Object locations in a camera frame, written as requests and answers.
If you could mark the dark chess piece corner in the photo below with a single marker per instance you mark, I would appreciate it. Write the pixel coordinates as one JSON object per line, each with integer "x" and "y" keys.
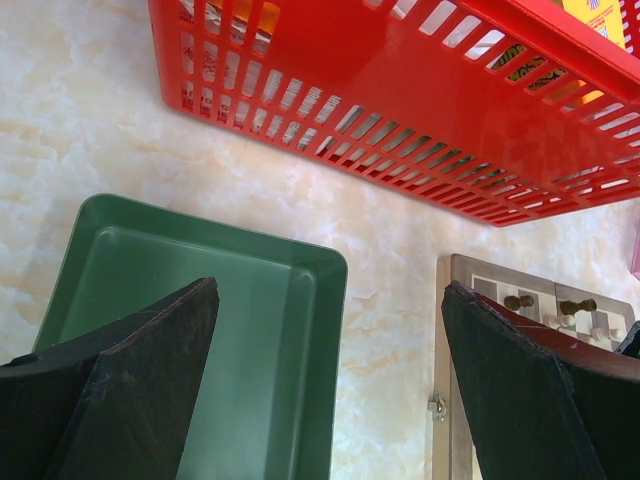
{"x": 515, "y": 303}

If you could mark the green plastic tray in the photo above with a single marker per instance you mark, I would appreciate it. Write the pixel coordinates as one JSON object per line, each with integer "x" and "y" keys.
{"x": 265, "y": 408}

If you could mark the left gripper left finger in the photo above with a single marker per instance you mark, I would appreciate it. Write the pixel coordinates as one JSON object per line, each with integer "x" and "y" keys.
{"x": 115, "y": 403}

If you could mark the wooden chess board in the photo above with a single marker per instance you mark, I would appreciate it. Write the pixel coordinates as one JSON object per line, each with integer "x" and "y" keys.
{"x": 453, "y": 451}

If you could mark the white chess piece lying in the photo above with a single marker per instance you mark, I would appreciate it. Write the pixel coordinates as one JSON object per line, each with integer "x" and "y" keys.
{"x": 559, "y": 321}

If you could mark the red plastic shopping basket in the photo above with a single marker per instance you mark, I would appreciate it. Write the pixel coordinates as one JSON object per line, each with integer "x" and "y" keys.
{"x": 501, "y": 111}

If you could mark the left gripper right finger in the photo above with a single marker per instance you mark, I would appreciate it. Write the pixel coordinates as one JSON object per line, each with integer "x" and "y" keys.
{"x": 541, "y": 404}

